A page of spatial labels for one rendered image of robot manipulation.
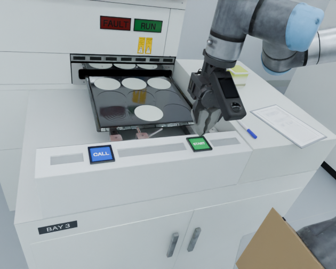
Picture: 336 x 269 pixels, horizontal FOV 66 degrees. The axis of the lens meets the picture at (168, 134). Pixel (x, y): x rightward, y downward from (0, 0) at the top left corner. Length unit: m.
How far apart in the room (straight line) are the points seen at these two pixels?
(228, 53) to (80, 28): 0.66
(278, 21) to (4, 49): 0.91
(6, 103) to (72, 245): 0.67
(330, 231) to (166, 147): 0.39
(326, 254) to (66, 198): 0.54
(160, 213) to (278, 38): 0.55
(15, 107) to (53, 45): 0.31
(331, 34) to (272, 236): 0.42
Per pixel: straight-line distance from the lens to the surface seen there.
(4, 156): 1.41
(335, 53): 0.66
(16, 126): 1.29
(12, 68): 1.15
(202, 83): 0.60
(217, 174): 0.76
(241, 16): 0.54
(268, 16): 0.53
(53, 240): 0.78
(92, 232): 0.78
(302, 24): 0.52
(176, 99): 1.02
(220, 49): 0.56
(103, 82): 1.07
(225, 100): 0.56
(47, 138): 0.91
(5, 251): 1.67
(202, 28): 2.97
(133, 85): 1.07
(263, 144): 0.79
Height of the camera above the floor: 1.39
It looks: 37 degrees down
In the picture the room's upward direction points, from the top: 12 degrees clockwise
